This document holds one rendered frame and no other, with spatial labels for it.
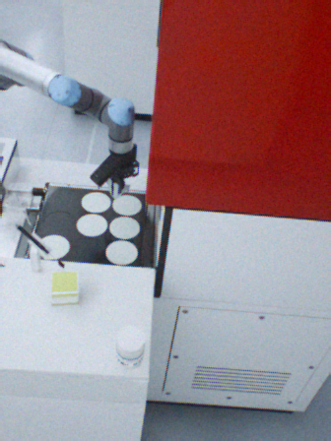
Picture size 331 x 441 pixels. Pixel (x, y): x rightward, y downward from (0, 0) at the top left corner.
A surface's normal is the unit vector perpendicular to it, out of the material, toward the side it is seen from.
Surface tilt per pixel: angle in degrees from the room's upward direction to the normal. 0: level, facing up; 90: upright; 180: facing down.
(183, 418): 0
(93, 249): 0
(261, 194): 90
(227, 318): 90
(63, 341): 0
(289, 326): 90
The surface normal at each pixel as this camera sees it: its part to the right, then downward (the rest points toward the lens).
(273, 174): -0.03, 0.72
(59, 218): 0.09, -0.69
